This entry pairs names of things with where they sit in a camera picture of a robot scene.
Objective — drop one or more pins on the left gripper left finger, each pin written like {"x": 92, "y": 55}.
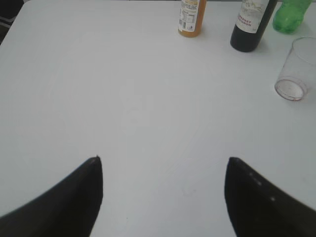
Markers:
{"x": 69, "y": 209}

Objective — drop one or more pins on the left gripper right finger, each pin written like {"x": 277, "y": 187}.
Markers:
{"x": 258, "y": 208}

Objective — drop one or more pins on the transparent plastic cup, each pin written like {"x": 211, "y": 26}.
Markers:
{"x": 298, "y": 75}

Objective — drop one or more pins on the dark red wine bottle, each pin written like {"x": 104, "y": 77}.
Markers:
{"x": 251, "y": 23}

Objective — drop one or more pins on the green plastic soda bottle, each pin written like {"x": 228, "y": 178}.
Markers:
{"x": 290, "y": 15}

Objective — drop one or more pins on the orange juice bottle white cap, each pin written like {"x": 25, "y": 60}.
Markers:
{"x": 191, "y": 17}

